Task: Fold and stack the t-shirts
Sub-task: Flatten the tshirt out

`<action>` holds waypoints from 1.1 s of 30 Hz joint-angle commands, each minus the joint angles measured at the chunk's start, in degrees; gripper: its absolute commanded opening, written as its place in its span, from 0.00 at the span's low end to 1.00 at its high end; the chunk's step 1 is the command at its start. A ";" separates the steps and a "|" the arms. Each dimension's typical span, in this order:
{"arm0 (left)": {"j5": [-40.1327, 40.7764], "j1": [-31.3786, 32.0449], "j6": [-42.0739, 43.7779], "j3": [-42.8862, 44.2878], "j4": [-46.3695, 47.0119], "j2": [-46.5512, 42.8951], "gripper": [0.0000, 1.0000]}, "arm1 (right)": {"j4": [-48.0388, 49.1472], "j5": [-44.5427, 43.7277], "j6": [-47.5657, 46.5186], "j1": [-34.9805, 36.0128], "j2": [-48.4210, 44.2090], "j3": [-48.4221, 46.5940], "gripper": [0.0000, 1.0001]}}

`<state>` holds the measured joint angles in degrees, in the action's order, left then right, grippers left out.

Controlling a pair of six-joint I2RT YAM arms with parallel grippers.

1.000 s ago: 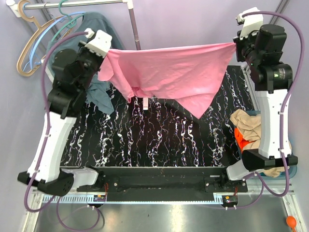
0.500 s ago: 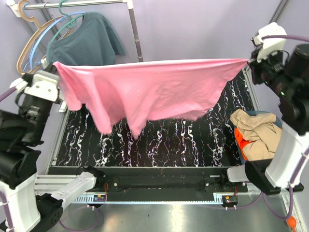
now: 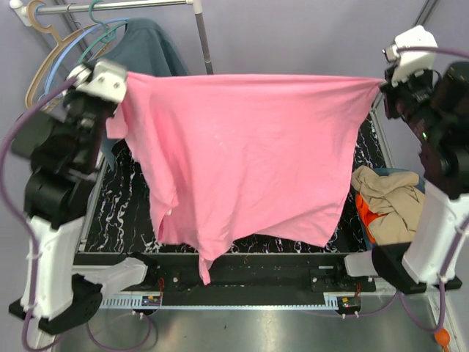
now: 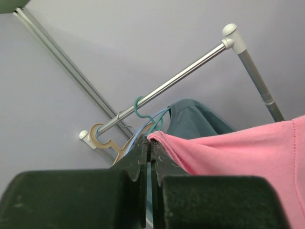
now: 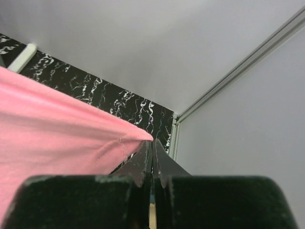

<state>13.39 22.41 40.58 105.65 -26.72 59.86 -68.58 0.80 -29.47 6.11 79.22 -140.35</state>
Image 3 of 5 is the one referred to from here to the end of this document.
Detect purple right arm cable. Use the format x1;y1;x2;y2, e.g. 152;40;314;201
395;45;469;334

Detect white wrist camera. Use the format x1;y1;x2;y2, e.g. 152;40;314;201
68;59;128;104
383;25;438;87

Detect orange ball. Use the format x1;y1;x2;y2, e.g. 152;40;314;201
434;329;451;346

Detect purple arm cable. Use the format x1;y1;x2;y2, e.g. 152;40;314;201
395;45;469;334
0;78;162;351

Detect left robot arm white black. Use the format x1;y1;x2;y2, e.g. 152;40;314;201
6;89;158;335

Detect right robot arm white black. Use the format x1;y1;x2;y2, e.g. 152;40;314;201
332;61;468;294

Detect green hanger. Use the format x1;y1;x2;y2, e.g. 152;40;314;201
77;0;128;64

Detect white slotted cable duct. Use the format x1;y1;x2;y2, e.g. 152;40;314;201
100;295;162;309

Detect blue laundry basket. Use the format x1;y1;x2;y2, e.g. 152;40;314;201
372;167;413;177

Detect light blue hanger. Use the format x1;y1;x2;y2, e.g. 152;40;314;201
35;17;130;110

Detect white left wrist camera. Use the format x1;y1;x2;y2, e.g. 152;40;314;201
68;59;128;104

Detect pink t-shirt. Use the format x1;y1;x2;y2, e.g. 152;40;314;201
106;72;381;284

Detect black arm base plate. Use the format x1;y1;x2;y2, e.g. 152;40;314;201
73;252;378;307

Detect metal clothes rack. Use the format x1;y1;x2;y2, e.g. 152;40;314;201
9;0;215;76

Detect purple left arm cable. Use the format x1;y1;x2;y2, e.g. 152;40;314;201
0;78;162;351

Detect beige garment in basket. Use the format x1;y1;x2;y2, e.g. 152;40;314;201
351;166;425;246

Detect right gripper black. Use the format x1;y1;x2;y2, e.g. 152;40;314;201
378;56;443;140

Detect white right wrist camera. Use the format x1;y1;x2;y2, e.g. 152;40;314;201
383;25;438;87

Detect teal t-shirt on hanger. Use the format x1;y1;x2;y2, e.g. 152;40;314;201
100;18;191;168

